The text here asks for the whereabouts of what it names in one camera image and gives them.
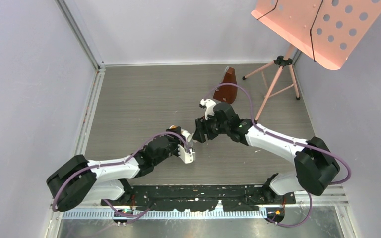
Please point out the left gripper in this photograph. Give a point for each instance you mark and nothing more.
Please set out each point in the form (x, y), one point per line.
(175, 141)

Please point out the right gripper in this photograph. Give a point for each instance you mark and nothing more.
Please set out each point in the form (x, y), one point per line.
(202, 125)

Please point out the white vitamin pill bottle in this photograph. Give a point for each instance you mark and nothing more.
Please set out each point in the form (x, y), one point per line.
(184, 133)

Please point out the clear weekly pill organizer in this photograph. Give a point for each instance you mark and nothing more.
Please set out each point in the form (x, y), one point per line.
(190, 143)

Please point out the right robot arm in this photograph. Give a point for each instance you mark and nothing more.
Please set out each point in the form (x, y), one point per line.
(314, 169)

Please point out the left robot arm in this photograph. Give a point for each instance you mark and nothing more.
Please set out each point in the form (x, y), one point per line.
(79, 179)

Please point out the brown wooden metronome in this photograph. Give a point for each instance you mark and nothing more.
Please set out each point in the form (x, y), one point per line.
(227, 93)

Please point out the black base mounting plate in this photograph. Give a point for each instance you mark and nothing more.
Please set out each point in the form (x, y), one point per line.
(199, 198)

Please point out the pink music stand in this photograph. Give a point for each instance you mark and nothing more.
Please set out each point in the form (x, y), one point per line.
(325, 30)

